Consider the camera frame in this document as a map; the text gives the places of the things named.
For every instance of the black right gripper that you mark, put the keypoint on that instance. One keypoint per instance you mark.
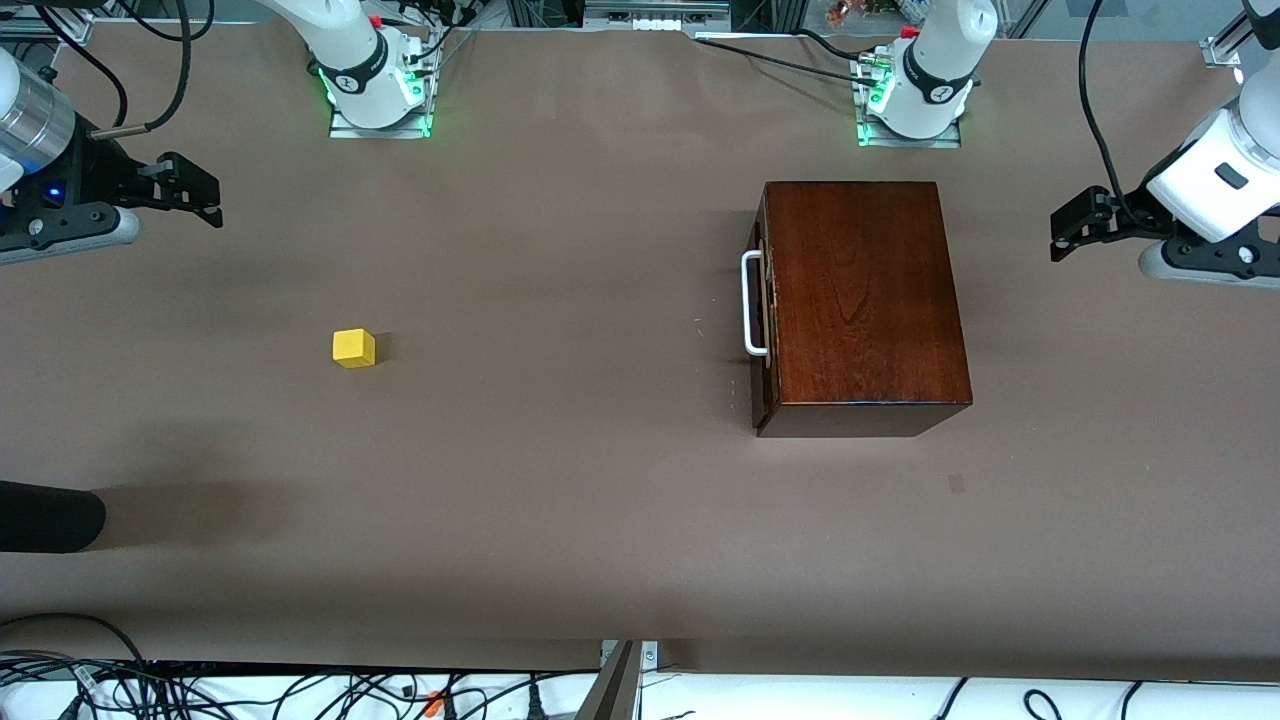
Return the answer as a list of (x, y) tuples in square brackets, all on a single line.
[(100, 172)]

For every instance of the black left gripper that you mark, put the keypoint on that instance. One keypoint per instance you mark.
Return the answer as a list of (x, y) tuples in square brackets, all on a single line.
[(1128, 214)]

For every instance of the yellow wooden block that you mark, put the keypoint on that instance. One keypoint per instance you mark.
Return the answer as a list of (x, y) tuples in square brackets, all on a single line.
[(353, 348)]

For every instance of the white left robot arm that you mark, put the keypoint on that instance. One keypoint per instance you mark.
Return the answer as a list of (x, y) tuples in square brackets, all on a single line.
[(940, 60)]

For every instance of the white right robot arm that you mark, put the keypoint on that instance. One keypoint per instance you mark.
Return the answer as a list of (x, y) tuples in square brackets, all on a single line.
[(345, 40)]

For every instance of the dark brown wooden cabinet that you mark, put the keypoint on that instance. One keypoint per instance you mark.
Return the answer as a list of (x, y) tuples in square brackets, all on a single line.
[(860, 300)]

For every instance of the black cylindrical object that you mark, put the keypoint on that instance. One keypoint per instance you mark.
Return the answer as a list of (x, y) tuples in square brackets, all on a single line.
[(50, 515)]

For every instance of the grey power strip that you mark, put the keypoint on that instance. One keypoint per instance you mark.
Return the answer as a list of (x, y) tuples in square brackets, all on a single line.
[(650, 18)]

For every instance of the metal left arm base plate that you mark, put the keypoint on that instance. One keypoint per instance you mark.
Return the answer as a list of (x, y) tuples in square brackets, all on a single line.
[(920, 143)]

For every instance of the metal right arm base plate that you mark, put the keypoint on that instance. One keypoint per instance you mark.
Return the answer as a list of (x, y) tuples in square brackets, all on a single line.
[(380, 132)]

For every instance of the aluminium frame bar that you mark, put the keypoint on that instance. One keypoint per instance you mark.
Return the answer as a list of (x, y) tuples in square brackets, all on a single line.
[(60, 25), (1240, 35)]

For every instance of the aluminium profile post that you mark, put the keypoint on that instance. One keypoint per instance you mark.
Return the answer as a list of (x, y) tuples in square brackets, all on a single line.
[(615, 690)]

